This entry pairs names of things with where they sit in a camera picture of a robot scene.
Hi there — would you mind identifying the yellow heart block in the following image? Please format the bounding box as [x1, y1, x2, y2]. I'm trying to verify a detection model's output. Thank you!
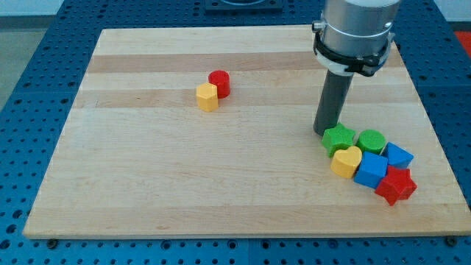
[330, 146, 362, 179]

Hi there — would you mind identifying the green star block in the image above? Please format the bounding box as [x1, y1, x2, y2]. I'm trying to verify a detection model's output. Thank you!
[321, 123, 356, 158]

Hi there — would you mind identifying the red cylinder block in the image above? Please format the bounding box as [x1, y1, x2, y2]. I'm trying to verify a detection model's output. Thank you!
[208, 70, 230, 99]

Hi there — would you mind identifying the wooden board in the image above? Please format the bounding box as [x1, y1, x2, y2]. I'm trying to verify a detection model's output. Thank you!
[23, 25, 470, 239]

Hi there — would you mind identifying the red star block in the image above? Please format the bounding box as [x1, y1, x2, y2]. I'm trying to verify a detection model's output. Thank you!
[375, 166, 417, 206]

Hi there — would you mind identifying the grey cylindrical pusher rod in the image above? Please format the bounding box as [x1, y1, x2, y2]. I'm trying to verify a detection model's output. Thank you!
[313, 71, 353, 136]

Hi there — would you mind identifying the blue cube block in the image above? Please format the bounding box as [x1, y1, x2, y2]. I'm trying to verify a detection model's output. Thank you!
[354, 152, 388, 189]

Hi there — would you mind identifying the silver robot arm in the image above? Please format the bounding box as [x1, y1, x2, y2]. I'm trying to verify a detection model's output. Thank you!
[312, 0, 400, 77]

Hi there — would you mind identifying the blue triangle block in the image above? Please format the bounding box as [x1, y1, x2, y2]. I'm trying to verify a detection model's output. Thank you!
[381, 142, 414, 169]

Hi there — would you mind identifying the green cylinder block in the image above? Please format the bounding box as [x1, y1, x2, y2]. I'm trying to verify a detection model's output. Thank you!
[355, 130, 386, 155]

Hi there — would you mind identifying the yellow hexagon block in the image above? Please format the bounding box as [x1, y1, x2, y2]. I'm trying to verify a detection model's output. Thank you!
[196, 82, 219, 112]

